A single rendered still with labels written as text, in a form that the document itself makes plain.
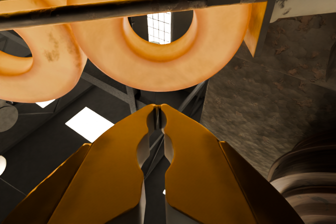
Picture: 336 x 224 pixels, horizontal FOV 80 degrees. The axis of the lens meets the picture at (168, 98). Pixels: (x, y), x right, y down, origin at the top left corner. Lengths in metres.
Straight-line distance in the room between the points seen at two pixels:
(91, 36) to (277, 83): 0.44
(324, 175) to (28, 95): 0.48
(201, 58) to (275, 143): 0.52
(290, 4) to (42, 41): 0.20
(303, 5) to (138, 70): 0.15
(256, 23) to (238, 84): 0.40
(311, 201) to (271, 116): 0.21
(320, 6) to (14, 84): 0.29
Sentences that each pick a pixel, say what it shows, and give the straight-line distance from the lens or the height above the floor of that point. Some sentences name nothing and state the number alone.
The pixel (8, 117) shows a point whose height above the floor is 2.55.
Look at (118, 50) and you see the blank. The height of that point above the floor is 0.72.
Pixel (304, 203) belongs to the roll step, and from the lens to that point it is 0.55.
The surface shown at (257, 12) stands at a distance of 0.18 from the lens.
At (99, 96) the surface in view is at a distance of 10.18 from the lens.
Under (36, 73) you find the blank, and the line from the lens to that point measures 0.25.
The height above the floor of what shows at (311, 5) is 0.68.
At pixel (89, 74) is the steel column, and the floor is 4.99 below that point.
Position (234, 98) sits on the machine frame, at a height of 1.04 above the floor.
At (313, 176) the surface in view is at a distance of 0.49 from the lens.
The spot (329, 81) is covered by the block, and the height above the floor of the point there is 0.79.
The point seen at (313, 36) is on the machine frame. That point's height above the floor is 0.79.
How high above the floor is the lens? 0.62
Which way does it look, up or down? 47 degrees up
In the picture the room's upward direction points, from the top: 180 degrees counter-clockwise
